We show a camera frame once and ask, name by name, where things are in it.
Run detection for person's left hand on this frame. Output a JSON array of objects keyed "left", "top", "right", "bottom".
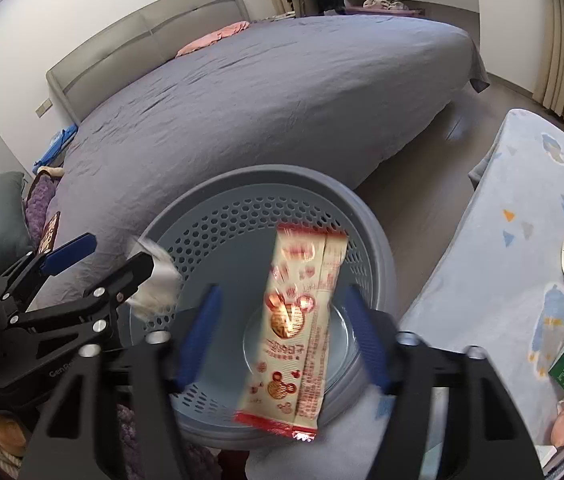
[{"left": 0, "top": 414, "right": 28, "bottom": 479}]

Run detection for grey upholstered headboard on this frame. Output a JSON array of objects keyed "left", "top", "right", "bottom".
[{"left": 46, "top": 0, "right": 250, "bottom": 125}]

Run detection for wall socket plate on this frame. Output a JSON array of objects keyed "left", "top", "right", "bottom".
[{"left": 35, "top": 99, "right": 53, "bottom": 118}]

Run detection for red patterned pouch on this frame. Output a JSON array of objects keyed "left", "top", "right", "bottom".
[{"left": 38, "top": 211, "right": 60, "bottom": 254}]

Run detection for paper ball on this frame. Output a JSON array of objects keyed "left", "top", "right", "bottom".
[{"left": 126, "top": 237, "right": 183, "bottom": 322}]

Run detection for purple knitted blanket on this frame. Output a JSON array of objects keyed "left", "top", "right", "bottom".
[{"left": 24, "top": 171, "right": 59, "bottom": 247}]

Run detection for blue bag beside bed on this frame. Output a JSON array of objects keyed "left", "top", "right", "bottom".
[{"left": 32, "top": 124, "right": 78, "bottom": 174}]

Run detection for red cream snack wrapper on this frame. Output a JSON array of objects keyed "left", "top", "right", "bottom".
[{"left": 234, "top": 224, "right": 348, "bottom": 442}]

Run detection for bed with grey sheet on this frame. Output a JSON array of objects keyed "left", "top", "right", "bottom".
[{"left": 26, "top": 13, "right": 492, "bottom": 311}]

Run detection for pink clothes on sill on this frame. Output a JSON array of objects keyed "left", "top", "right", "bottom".
[{"left": 362, "top": 0, "right": 419, "bottom": 14}]

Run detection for pink pillow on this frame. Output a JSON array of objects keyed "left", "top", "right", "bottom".
[{"left": 175, "top": 21, "right": 250, "bottom": 58}]

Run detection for light blue patterned rug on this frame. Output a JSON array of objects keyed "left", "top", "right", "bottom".
[{"left": 245, "top": 108, "right": 564, "bottom": 479}]

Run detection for grey perforated trash basket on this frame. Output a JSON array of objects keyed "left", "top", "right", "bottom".
[{"left": 132, "top": 165, "right": 396, "bottom": 450}]

